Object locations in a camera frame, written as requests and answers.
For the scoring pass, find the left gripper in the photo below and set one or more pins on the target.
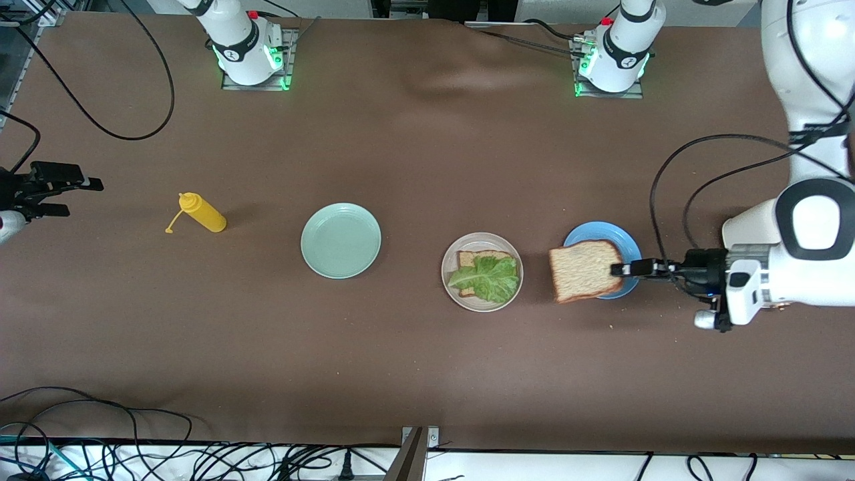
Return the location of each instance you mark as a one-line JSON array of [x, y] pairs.
[[703, 270]]

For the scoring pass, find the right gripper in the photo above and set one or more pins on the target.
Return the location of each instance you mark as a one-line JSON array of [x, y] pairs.
[[20, 189]]

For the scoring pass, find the brown bread slice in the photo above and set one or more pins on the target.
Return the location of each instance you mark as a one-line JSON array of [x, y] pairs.
[[584, 270], [471, 257]]

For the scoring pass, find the yellow mustard squeeze bottle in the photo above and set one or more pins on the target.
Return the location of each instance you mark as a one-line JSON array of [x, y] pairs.
[[207, 215]]

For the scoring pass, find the green lettuce leaf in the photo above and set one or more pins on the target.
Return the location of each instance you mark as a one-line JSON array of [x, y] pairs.
[[491, 277]]

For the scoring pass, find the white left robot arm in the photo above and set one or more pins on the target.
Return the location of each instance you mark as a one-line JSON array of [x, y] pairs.
[[811, 220]]

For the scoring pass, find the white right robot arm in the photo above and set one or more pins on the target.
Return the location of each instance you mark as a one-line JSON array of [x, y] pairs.
[[240, 53]]

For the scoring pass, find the blue plate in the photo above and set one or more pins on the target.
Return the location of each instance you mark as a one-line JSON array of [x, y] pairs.
[[628, 244]]

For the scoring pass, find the beige plate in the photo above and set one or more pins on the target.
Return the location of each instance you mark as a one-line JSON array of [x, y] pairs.
[[467, 304]]

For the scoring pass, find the mint green plate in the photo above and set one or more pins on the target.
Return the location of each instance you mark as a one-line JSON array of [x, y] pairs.
[[340, 240]]

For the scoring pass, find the black power plug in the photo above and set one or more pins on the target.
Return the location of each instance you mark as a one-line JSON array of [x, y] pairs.
[[346, 466]]

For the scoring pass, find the aluminium frame rail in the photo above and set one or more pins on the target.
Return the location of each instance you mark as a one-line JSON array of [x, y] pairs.
[[23, 63]]

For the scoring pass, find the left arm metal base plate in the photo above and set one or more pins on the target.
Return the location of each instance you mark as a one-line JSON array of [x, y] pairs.
[[604, 95]]

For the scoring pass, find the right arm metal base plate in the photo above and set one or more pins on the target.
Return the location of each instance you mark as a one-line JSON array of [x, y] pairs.
[[292, 47]]

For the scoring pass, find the aluminium table bracket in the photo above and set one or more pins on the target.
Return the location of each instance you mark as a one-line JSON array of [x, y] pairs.
[[411, 454]]

